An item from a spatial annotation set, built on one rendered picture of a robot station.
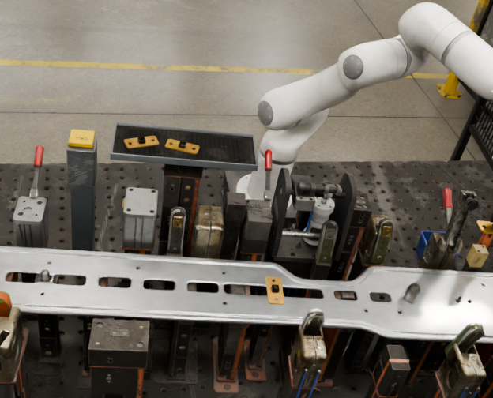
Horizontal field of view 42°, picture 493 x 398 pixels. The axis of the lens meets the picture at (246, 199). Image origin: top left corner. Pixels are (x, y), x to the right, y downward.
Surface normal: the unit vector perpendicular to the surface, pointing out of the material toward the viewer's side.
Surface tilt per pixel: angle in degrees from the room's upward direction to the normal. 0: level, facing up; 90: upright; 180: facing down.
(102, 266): 0
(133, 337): 0
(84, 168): 90
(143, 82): 0
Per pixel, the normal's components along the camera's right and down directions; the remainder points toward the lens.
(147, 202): 0.15, -0.76
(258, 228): 0.06, 0.65
